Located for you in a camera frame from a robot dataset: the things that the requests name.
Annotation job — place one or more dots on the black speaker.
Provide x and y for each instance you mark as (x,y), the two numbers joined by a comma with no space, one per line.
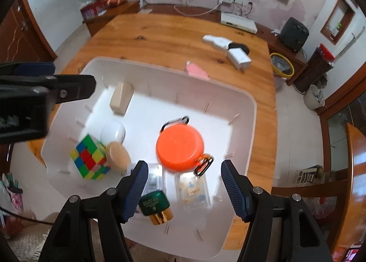
(294,34)

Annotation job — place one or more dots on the clear cartoon card box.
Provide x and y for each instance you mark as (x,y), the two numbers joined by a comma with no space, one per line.
(193,192)

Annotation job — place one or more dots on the white plastic bin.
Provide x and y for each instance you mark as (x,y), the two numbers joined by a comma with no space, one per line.
(177,107)

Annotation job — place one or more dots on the orange round case with carabiners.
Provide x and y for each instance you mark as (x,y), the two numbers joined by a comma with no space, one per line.
(180,147)

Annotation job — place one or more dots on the round wooden lid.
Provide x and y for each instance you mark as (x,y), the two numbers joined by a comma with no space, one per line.
(118,157)

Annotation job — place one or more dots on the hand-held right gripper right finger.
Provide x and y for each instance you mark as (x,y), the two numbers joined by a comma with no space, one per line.
(232,184)

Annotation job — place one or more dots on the small white flat device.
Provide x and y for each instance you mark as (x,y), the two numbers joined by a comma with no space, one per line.
(148,10)

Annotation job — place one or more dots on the white cardboard box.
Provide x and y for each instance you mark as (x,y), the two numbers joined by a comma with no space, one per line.
(238,60)

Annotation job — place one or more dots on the clear box of blue cards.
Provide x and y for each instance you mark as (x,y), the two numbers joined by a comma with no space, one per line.
(155,177)

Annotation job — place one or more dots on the white ceramic jar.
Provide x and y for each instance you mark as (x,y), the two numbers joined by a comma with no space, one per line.
(314,98)

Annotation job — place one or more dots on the orange wooden chair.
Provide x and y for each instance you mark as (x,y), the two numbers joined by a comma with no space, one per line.
(357,181)

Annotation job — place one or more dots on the beige rectangular box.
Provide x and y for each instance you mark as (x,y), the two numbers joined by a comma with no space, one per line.
(121,98)

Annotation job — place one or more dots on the black round object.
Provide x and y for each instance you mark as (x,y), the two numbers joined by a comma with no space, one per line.
(240,46)

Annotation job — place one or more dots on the pink flat box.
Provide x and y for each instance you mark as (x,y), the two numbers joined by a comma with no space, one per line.
(197,70)

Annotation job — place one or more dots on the dark box with red top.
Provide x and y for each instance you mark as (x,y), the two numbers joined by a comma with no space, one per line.
(314,70)

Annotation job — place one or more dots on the small items in niche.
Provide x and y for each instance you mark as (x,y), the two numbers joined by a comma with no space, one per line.
(335,29)

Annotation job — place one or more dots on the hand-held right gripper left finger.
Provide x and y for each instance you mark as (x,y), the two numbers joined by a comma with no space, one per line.
(134,190)

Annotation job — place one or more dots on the long curved stick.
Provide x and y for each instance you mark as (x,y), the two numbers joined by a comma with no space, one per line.
(347,46)

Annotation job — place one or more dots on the white dome-shaped object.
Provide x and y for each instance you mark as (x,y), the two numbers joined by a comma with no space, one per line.
(113,131)

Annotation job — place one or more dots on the smartphone with lit screen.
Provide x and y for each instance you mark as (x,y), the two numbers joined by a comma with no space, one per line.
(354,255)

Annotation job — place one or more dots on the red patterned box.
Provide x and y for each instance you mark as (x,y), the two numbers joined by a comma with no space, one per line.
(93,10)

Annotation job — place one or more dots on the white handheld device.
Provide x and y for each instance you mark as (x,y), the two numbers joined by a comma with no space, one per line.
(216,41)

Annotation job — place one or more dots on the multicoloured puzzle cube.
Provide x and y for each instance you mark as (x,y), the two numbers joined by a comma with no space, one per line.
(88,157)

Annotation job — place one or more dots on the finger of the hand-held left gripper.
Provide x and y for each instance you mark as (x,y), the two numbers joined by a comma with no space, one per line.
(34,68)
(77,86)

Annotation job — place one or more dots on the green bottle with gold cap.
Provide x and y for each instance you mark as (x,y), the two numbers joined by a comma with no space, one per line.
(154,204)

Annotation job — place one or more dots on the low wooden tv cabinet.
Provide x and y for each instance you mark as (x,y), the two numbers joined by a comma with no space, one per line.
(125,7)

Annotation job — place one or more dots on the brown wooden door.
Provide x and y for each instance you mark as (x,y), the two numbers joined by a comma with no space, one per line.
(20,38)

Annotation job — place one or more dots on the crumpled white tissue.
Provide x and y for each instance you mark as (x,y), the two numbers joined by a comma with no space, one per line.
(276,32)

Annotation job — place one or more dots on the magazine on floor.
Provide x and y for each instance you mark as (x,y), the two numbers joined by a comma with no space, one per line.
(308,175)

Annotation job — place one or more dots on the white set-top box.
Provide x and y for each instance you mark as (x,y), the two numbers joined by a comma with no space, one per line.
(238,21)

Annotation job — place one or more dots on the wooden glass-door cabinet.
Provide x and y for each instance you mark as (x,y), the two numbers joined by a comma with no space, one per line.
(348,107)

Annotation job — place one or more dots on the yellow-rimmed trash bin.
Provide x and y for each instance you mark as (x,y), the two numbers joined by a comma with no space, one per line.
(281,67)

